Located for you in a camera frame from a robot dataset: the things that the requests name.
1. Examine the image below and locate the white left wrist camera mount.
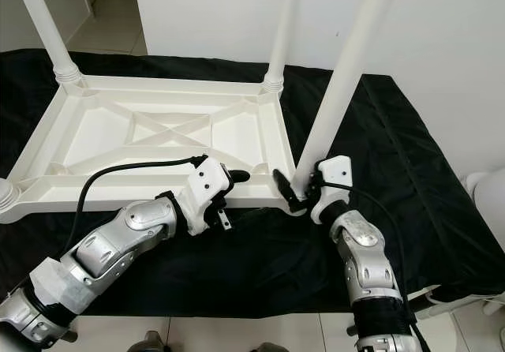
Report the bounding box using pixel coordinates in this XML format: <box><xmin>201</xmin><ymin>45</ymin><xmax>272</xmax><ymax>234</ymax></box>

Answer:
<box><xmin>185</xmin><ymin>156</ymin><xmax>241</xmax><ymax>233</ymax></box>

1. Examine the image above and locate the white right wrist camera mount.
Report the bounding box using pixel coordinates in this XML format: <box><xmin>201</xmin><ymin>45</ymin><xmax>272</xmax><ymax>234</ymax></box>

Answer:
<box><xmin>312</xmin><ymin>155</ymin><xmax>354</xmax><ymax>225</ymax></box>

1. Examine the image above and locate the black table cloth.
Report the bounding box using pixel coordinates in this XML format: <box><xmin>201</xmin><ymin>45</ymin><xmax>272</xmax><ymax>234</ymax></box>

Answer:
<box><xmin>0</xmin><ymin>48</ymin><xmax>505</xmax><ymax>320</ymax></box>

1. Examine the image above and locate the white rounded object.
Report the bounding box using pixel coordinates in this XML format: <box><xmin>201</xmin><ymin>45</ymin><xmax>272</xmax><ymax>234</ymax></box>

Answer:
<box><xmin>466</xmin><ymin>170</ymin><xmax>505</xmax><ymax>211</ymax></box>

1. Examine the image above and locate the white plastic table leg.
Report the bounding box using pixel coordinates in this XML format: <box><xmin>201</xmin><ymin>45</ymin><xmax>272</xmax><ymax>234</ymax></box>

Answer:
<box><xmin>0</xmin><ymin>178</ymin><xmax>21</xmax><ymax>212</ymax></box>
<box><xmin>290</xmin><ymin>0</ymin><xmax>403</xmax><ymax>199</ymax></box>
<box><xmin>263</xmin><ymin>0</ymin><xmax>305</xmax><ymax>92</ymax></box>
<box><xmin>9</xmin><ymin>0</ymin><xmax>84</xmax><ymax>87</ymax></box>

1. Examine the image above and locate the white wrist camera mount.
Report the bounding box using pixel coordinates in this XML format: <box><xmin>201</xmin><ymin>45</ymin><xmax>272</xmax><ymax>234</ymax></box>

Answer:
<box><xmin>312</xmin><ymin>155</ymin><xmax>354</xmax><ymax>225</ymax></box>
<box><xmin>185</xmin><ymin>156</ymin><xmax>241</xmax><ymax>233</ymax></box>

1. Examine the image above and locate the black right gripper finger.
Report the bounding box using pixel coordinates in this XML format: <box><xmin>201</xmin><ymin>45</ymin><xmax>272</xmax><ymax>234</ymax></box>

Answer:
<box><xmin>273</xmin><ymin>169</ymin><xmax>307</xmax><ymax>215</ymax></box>

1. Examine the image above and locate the white metal frame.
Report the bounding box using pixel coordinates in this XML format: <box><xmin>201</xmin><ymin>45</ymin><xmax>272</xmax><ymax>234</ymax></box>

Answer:
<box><xmin>414</xmin><ymin>285</ymin><xmax>505</xmax><ymax>317</ymax></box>

